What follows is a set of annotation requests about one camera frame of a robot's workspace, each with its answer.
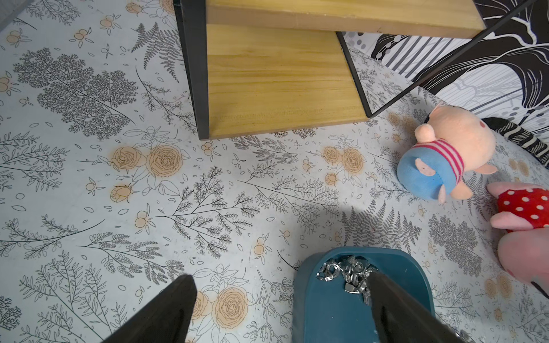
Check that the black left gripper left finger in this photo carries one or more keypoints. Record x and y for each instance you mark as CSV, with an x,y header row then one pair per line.
x,y
166,318

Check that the floral table mat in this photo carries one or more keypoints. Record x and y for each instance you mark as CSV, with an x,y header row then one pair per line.
x,y
107,193

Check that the pink pig plush red dress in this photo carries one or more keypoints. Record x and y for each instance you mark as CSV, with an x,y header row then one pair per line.
x,y
523,213

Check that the teal plastic storage tray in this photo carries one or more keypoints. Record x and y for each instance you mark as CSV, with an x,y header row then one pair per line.
x,y
325,312

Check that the pile of steel wing nuts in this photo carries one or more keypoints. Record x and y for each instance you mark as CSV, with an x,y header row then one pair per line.
x,y
354,271

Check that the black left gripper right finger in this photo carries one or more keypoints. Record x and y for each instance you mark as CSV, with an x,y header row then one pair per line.
x,y
398,317

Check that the peach pig plush blue trousers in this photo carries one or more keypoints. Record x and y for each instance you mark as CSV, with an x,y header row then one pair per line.
x,y
452,142

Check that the wooden three-tier shelf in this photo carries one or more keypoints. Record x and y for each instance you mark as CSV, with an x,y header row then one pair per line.
x,y
260,66

